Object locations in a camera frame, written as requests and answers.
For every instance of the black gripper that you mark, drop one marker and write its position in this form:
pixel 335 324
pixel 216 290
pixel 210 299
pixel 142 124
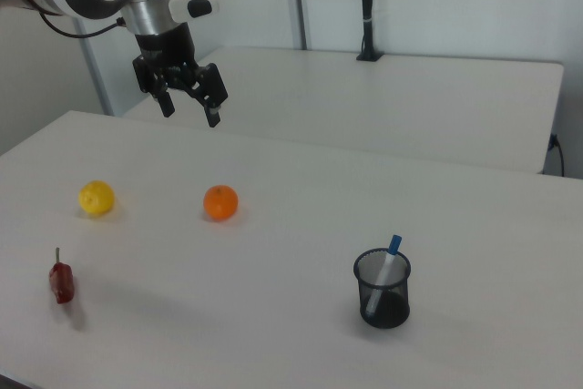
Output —
pixel 166 47

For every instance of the white marker pen blue cap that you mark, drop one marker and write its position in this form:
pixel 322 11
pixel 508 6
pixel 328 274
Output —
pixel 387 266

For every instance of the black mesh pen cup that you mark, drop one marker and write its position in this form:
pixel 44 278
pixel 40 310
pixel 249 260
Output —
pixel 387 309

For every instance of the orange toy tangerine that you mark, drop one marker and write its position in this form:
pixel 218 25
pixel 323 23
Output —
pixel 220 203

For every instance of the white neighbouring table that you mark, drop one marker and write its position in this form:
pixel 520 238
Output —
pixel 364 102

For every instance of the red toy pepper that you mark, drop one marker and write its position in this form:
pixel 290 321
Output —
pixel 62 282

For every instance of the grey wall frame post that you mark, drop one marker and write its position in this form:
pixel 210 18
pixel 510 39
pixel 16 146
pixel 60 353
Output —
pixel 96 74

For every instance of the black camera pole with base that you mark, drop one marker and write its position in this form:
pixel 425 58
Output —
pixel 367 11

